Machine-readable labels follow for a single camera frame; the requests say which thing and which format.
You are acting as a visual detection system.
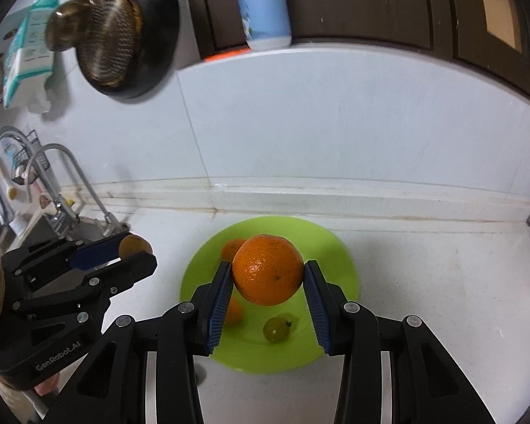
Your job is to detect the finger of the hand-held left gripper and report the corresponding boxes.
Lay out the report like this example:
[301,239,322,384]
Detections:
[2,231,131,282]
[11,254,158,324]

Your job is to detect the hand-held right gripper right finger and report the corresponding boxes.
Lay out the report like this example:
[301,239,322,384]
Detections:
[304,260,491,424]

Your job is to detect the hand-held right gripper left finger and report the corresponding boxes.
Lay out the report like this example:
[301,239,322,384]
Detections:
[40,260,235,424]

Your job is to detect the small orange mandarin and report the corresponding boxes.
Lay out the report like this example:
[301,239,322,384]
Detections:
[225,296,243,323]
[221,238,248,262]

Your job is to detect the brown round fruit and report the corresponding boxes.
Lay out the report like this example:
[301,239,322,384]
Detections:
[118,235,153,259]

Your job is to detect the yellow-green round fruit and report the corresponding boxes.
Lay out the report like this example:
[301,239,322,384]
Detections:
[263,313,294,344]

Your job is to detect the green plate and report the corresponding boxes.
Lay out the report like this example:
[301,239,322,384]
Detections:
[179,216,359,369]

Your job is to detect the large orange mandarin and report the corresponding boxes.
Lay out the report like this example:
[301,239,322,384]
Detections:
[232,234,305,306]

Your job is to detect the person's left hand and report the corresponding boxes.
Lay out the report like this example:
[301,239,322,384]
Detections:
[33,373,63,397]

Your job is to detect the stainless steel sink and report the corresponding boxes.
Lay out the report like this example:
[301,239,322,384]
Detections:
[9,214,130,257]

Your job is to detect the thin gooseneck faucet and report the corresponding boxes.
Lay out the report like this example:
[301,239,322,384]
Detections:
[26,143,121,237]

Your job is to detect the large chrome faucet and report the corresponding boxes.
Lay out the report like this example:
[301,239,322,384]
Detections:
[0,126,79,236]

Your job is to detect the white plastic bags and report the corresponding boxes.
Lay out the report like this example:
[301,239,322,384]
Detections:
[24,71,59,114]

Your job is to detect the brass strainer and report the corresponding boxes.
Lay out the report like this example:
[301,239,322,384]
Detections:
[77,0,142,89]

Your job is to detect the teal and white box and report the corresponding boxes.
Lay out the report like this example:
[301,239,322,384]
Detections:
[2,0,61,109]

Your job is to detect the copper saucepan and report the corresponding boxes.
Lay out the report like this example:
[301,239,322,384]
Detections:
[45,0,93,51]

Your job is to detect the black frying pan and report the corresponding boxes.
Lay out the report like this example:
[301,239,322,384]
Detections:
[73,0,180,100]

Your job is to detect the blue pump soap bottle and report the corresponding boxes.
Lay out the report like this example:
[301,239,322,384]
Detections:
[233,0,292,51]

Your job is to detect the black wire basket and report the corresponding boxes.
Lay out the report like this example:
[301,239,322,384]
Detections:
[9,129,50,186]

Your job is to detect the dark brown window frame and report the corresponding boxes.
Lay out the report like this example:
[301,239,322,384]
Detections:
[181,0,530,111]

